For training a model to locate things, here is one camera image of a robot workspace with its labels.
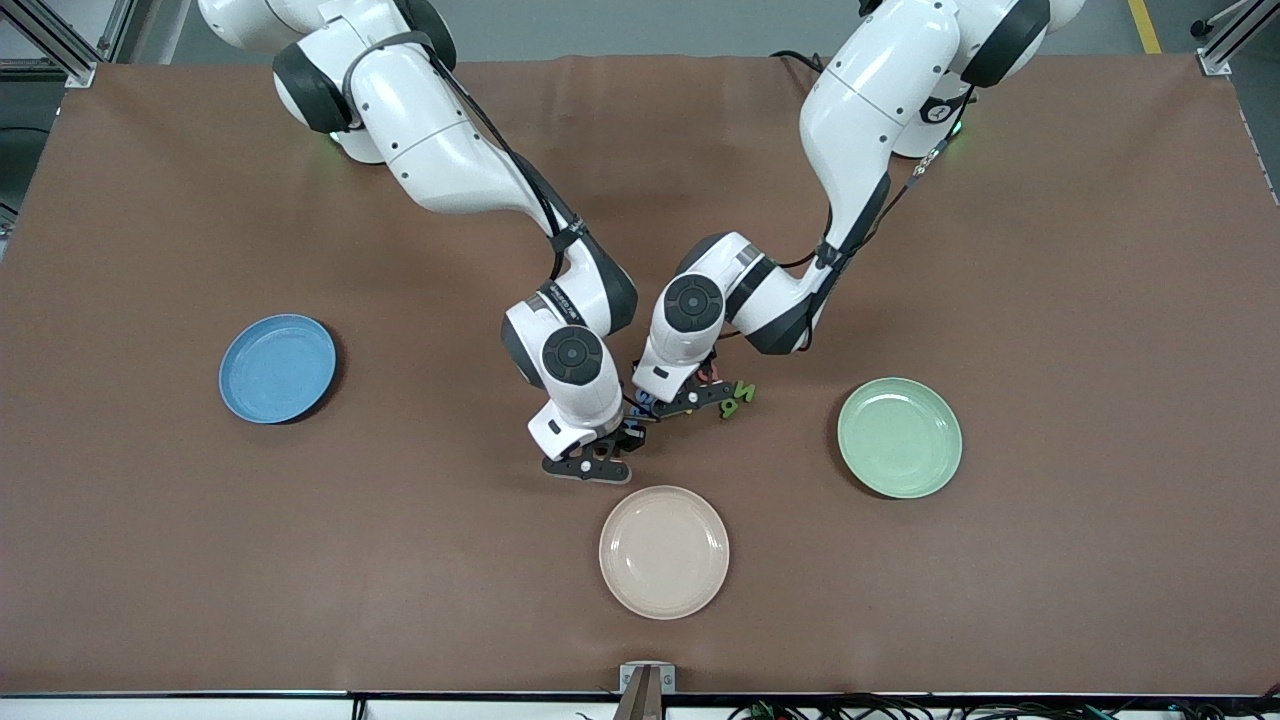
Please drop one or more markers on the green letter P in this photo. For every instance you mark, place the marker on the green letter P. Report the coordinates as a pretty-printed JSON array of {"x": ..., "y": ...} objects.
[{"x": 729, "y": 408}]

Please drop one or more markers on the green letter N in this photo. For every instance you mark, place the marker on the green letter N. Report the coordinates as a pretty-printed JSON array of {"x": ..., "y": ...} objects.
[{"x": 745, "y": 392}]

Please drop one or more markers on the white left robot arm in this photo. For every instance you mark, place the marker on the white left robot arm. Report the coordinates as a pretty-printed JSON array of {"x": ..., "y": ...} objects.
[{"x": 860, "y": 110}]

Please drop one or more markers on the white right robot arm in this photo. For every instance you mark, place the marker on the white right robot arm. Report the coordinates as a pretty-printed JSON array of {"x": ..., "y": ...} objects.
[{"x": 440, "y": 150}]

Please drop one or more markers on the beige round plate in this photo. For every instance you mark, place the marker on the beige round plate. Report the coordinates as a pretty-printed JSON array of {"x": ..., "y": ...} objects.
[{"x": 664, "y": 552}]

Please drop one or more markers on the brown table mat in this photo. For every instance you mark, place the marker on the brown table mat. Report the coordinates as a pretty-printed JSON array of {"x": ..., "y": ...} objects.
[{"x": 400, "y": 550}]

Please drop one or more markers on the green round plate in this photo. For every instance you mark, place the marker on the green round plate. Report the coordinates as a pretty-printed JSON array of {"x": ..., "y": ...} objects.
[{"x": 900, "y": 475}]

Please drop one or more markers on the blue round plate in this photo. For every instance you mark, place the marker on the blue round plate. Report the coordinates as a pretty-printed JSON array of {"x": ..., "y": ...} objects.
[{"x": 250, "y": 395}]

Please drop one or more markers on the grey metal camera bracket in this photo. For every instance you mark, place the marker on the grey metal camera bracket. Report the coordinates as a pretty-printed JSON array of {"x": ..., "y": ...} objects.
[{"x": 647, "y": 690}]

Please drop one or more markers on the white table front rail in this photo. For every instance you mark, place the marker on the white table front rail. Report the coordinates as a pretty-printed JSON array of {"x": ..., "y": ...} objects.
[{"x": 200, "y": 710}]

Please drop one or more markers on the aluminium frame post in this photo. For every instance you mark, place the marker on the aluminium frame post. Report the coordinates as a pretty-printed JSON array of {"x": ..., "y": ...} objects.
[
  {"x": 1215, "y": 62},
  {"x": 55, "y": 40}
]

